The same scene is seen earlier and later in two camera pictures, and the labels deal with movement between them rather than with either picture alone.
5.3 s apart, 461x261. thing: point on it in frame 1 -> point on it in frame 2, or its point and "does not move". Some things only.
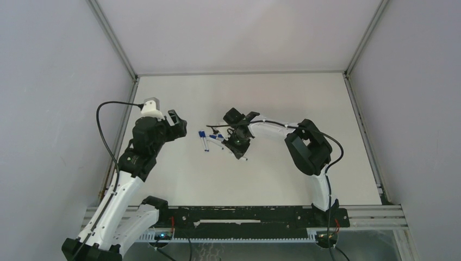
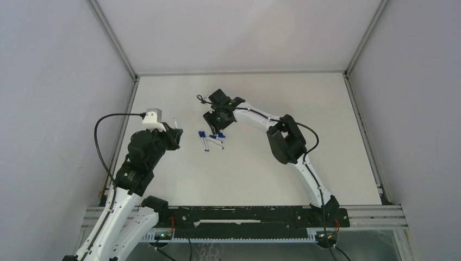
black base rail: (249, 221) does not move
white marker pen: (205, 143) does not move
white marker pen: (217, 140) does not move
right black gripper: (238, 151) -> (209, 118)
